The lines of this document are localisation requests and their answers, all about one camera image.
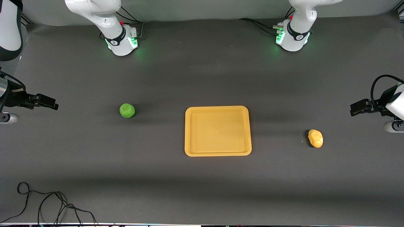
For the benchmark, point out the black aluminium frame rail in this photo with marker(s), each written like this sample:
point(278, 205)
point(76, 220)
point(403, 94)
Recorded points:
point(26, 19)

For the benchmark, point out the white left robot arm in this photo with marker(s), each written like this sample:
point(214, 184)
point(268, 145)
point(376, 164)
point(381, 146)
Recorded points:
point(300, 15)

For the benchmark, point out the yellow potato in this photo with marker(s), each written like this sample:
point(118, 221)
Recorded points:
point(315, 138)

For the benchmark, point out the yellow plastic tray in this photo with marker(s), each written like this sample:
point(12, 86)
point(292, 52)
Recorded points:
point(217, 130)

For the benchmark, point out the dark grey table mat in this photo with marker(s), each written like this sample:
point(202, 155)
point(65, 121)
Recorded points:
point(189, 189)

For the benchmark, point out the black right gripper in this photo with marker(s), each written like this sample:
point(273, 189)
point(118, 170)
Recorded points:
point(15, 98)

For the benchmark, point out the green apple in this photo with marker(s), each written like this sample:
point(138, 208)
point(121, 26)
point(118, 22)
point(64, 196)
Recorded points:
point(127, 110)

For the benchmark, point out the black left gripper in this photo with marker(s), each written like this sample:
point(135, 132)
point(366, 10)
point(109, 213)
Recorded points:
point(377, 104)

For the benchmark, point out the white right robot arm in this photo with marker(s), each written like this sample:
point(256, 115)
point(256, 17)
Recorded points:
point(107, 19)

